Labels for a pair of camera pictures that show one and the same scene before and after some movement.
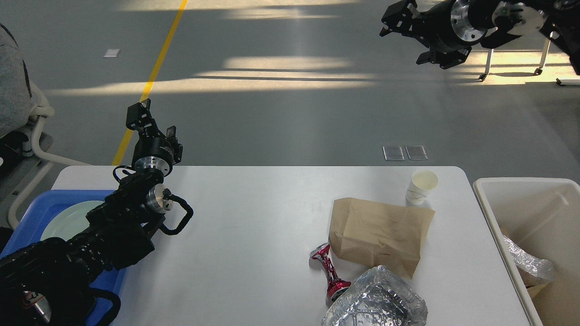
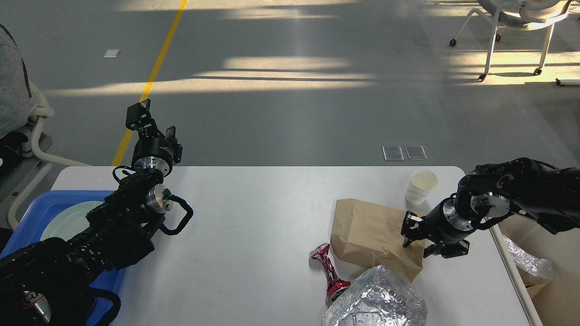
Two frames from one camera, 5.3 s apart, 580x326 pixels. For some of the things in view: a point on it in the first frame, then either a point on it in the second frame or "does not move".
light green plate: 69,220 does not move
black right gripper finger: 445,58 → 461,247
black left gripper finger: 177,148 does not move
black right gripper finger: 403,17 → 413,228
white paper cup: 422,182 does not move
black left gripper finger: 139,117 does not move
